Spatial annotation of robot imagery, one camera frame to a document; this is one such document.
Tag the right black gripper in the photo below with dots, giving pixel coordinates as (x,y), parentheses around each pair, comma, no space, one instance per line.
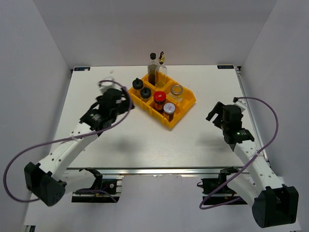
(218,109)

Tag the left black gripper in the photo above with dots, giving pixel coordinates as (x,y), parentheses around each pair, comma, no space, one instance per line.
(125,105)

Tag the black-cap white spice jar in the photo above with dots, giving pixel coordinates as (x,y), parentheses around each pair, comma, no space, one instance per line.
(145,94)

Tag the red-lid spice jar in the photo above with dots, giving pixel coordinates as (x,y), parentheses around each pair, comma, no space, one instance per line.
(159,100)

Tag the clear glass jar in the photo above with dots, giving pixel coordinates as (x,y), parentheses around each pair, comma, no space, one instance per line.
(176,92)

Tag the grey-lid small spice jar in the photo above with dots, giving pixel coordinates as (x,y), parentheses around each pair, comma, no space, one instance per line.
(169,110)

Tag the dark sauce bottle black cap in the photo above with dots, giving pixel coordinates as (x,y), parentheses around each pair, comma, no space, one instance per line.
(151,68)

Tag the clear oil bottle gold spout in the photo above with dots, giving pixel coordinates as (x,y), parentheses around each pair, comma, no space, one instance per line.
(161,72)

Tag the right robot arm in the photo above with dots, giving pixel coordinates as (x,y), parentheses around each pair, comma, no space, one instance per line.
(272,202)

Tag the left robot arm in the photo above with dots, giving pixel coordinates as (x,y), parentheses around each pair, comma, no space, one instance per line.
(45,179)

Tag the yellow four-compartment bin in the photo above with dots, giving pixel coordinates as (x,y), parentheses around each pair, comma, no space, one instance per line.
(181,107)

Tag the right xdof label sticker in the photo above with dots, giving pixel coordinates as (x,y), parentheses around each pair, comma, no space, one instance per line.
(225,66)

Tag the xdof label sticker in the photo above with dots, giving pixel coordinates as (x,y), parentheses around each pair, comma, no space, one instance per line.
(81,69)
(225,66)

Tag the left xdof label sticker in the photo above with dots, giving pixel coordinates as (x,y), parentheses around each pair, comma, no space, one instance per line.
(81,69)

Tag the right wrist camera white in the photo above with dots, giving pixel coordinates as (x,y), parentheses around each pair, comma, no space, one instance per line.
(240,103)

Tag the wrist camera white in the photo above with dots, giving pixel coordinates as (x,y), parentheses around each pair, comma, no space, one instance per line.
(240,103)
(107,82)

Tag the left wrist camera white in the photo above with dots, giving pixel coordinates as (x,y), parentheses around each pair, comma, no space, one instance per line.
(107,82)

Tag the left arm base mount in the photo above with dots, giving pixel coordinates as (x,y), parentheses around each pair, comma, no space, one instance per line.
(103,190)

